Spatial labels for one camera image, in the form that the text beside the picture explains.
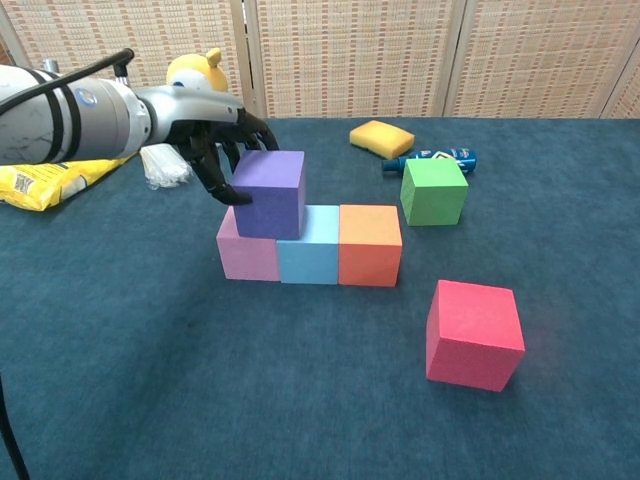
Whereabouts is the pink foam cube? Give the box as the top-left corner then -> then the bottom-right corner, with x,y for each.
215,205 -> 281,282

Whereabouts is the red foam cube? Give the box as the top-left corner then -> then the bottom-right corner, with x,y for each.
425,279 -> 527,394

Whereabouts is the green foam cube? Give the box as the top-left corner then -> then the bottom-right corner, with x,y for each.
399,158 -> 470,227

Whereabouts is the clear plastic straw bundle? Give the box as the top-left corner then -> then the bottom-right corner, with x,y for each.
138,143 -> 194,191

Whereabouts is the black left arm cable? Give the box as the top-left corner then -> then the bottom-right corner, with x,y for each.
0,47 -> 136,480

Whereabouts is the yellow sponge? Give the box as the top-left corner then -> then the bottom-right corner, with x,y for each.
349,120 -> 416,159

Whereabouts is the light blue foam cube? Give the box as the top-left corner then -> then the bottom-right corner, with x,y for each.
276,204 -> 342,286

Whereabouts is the blue patterned bottle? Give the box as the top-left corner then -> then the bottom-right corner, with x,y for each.
382,146 -> 479,177

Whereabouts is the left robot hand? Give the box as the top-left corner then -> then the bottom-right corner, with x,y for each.
137,84 -> 282,206

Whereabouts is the yellow striped plush toy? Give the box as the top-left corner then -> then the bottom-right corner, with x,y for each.
165,47 -> 232,96

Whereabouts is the teal felt table cover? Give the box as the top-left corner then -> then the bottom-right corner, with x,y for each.
0,117 -> 640,480

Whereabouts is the purple foam cube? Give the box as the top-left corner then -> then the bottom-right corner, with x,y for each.
230,149 -> 307,240

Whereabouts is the yellow snack bag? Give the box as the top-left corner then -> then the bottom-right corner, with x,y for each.
0,154 -> 139,212

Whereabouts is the woven folding screen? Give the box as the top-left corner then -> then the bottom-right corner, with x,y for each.
0,0 -> 640,126

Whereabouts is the orange foam cube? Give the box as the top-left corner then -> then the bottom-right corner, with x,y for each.
337,203 -> 404,288

